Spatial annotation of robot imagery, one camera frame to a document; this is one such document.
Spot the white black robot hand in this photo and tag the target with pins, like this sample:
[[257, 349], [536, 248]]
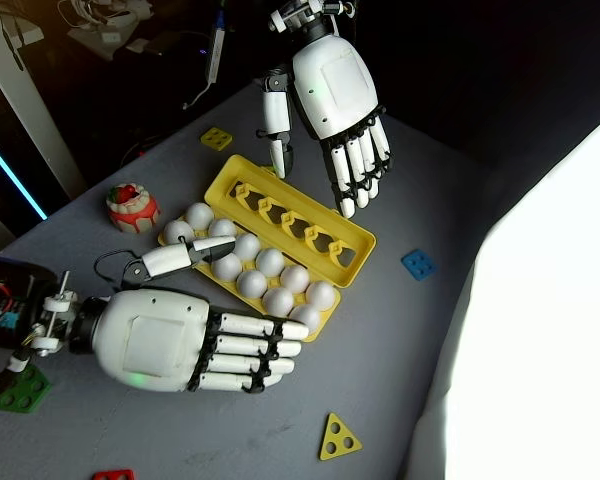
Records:
[[335, 85], [150, 340]]

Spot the white toy egg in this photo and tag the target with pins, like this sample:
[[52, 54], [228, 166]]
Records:
[[199, 214], [251, 284], [306, 315], [248, 246], [226, 267], [278, 301], [177, 231], [270, 261], [295, 278], [321, 295], [222, 227]]

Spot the yellow egg carton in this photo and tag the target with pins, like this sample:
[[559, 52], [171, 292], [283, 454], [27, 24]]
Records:
[[280, 190]]

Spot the white power strip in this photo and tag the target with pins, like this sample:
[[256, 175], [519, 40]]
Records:
[[215, 50]]

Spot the yellow square toy block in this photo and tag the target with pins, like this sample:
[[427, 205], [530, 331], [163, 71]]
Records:
[[216, 137]]

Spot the toy strawberry cake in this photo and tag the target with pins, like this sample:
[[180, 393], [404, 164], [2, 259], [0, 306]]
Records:
[[132, 207]]

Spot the green toy block with holes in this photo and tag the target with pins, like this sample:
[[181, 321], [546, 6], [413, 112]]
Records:
[[22, 392]]

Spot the red toy block with holes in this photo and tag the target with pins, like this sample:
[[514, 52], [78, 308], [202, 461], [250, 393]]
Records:
[[112, 475]]

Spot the blue toy block with holes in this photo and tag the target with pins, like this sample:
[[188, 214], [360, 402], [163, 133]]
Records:
[[418, 265]]

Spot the yellow triangle toy block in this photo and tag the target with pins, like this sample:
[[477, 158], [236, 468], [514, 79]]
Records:
[[337, 437]]

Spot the cyan light strip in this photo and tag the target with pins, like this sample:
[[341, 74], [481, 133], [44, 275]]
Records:
[[10, 172]]

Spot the grey table cloth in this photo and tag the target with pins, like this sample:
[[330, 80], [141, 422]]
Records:
[[380, 350]]

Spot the white furniture post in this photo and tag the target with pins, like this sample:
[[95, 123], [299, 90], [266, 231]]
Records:
[[35, 115]]

